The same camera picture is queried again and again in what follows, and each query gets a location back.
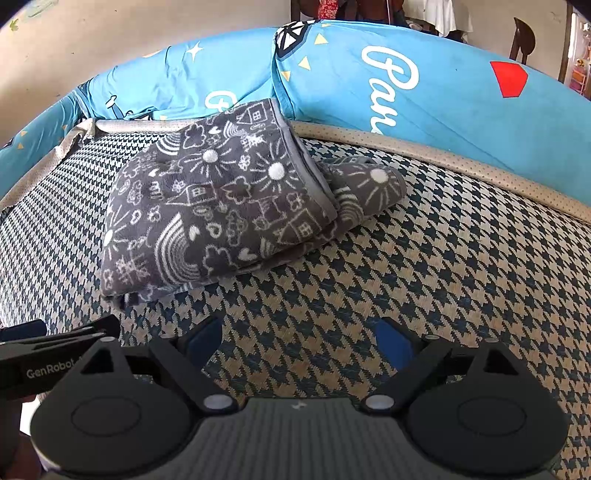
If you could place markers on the grey doodle-print garment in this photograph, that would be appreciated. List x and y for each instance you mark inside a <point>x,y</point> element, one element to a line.
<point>228,194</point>

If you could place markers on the black chair by door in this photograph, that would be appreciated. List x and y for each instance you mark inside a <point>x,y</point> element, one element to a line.
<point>524,41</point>

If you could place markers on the blue printed sofa back cover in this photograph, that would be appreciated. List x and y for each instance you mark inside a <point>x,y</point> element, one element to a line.
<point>376,78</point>

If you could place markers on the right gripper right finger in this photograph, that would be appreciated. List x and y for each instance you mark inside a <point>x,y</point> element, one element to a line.
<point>416,360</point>

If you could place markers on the white tablecloth table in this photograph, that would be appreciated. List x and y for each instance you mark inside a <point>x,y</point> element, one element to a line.
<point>445,15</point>

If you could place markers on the houndstooth sofa seat cover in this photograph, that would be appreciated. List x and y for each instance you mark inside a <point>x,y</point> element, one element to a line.
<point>458,258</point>

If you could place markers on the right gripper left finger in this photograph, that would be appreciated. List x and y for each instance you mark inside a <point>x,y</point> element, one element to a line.
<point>179,362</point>

